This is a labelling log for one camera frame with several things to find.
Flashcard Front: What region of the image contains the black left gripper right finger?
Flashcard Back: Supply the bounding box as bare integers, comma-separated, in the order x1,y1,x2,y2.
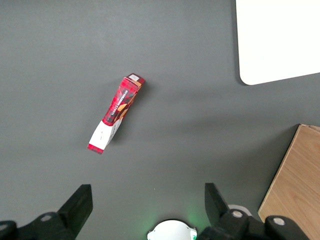
197,182,311,240

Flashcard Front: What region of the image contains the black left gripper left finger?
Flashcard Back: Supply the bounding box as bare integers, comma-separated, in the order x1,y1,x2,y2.
0,184,94,240

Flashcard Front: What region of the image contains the red cookie box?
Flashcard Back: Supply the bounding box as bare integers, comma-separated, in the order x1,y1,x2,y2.
86,72,146,155

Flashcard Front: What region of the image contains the cream plastic tray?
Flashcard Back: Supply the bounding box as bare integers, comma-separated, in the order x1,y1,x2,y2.
235,0,320,86

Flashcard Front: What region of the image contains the wooden drawer cabinet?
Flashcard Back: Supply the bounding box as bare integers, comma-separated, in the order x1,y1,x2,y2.
257,123,320,240

